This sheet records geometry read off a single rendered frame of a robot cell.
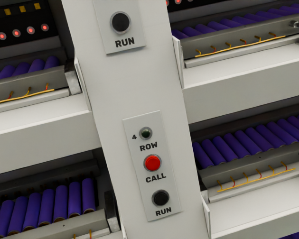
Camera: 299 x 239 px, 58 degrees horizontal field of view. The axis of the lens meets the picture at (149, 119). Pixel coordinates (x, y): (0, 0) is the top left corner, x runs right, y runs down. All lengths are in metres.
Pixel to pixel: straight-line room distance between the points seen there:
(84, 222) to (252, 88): 0.26
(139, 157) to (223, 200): 0.16
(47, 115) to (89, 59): 0.07
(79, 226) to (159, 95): 0.20
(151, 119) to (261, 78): 0.13
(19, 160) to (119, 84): 0.13
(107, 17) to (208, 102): 0.14
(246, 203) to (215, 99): 0.16
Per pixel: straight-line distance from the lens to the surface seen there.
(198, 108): 0.30
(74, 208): 0.41
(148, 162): 0.29
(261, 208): 0.40
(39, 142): 0.29
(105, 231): 0.39
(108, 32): 0.27
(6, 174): 0.51
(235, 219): 0.39
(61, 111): 0.29
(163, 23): 0.28
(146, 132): 0.28
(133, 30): 0.27
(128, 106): 0.28
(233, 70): 0.32
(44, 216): 0.42
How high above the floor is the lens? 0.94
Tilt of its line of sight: 15 degrees down
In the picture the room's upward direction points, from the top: 12 degrees counter-clockwise
